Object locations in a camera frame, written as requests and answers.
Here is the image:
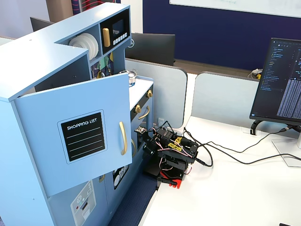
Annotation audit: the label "dark monitor back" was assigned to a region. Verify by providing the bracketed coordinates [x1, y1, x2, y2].
[30, 16, 56, 32]
[125, 32, 176, 67]

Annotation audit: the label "black monitor bracket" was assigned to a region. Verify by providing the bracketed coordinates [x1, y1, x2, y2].
[249, 120, 262, 137]

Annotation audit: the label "gold microwave handle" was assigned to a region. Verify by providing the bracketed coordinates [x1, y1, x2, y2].
[102, 28, 111, 48]

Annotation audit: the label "black cable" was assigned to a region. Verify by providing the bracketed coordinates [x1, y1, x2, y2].
[195, 141, 301, 165]
[183, 126, 301, 168]

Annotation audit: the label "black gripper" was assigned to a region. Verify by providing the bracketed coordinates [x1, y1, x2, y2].
[142, 128, 176, 158]

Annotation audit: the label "red table clamp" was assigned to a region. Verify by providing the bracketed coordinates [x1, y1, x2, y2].
[159, 170, 183, 189]

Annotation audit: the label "white toy plates stack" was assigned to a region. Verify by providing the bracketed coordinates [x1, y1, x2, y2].
[68, 32, 99, 59]

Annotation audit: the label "blue cabinet door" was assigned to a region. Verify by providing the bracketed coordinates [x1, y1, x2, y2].
[13, 72, 133, 198]

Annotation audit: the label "gold oven handle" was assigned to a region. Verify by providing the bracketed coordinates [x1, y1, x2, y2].
[138, 105, 151, 120]

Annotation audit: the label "toy utensils backdrop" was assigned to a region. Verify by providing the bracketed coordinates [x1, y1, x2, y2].
[90, 51, 115, 80]

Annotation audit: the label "black toy microwave door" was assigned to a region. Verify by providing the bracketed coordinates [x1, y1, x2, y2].
[100, 8, 131, 55]

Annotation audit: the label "blue dotted fabric mat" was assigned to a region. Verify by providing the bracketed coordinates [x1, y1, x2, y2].
[109, 178, 158, 226]

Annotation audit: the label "whiteboard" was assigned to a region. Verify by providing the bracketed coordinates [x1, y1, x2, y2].
[169, 0, 301, 19]

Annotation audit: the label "white cloth bundle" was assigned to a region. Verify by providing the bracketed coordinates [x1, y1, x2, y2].
[70, 179, 97, 226]

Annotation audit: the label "silver toy pot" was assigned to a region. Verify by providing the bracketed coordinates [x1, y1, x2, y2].
[119, 69, 138, 87]

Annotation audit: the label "white monitor stand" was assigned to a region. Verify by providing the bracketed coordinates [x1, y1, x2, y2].
[271, 131, 301, 168]

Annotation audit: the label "computer monitor showing code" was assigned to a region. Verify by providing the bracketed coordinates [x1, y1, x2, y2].
[249, 37, 301, 126]

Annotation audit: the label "blue toy kitchen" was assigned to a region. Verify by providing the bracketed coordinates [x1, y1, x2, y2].
[0, 2, 155, 226]

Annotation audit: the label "grey desk partition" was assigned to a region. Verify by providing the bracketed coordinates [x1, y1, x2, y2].
[124, 58, 188, 129]
[191, 71, 261, 119]

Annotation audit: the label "long gold door handle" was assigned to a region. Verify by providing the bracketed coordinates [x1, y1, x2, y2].
[119, 121, 128, 156]

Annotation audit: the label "black white sign sticker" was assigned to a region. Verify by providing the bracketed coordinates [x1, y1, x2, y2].
[112, 164, 130, 191]

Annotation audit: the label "yellow white charger bundle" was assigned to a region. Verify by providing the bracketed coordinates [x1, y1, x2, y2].
[247, 68, 263, 80]

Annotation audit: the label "black shopping list sticker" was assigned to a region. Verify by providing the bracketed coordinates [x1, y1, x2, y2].
[57, 109, 108, 165]

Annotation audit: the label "white red servo wires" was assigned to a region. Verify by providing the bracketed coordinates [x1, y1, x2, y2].
[154, 138, 192, 171]

